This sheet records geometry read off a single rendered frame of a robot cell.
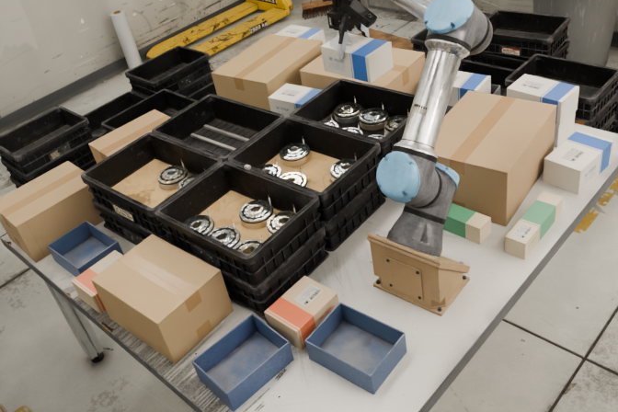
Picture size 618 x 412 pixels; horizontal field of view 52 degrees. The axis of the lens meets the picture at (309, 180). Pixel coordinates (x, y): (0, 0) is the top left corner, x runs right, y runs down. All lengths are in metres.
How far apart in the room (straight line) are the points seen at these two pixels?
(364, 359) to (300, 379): 0.17
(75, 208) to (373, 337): 1.13
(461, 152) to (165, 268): 0.92
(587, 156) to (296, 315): 1.04
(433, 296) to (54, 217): 1.27
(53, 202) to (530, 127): 1.55
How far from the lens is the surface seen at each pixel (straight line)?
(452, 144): 1.97
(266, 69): 2.61
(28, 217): 2.23
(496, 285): 1.79
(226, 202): 2.00
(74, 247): 2.28
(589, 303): 2.75
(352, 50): 2.06
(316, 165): 2.07
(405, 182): 1.54
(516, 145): 1.96
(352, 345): 1.66
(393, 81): 2.37
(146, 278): 1.78
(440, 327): 1.69
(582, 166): 2.08
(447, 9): 1.63
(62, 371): 2.93
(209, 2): 5.82
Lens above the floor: 1.98
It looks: 35 degrees down
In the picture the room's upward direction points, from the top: 11 degrees counter-clockwise
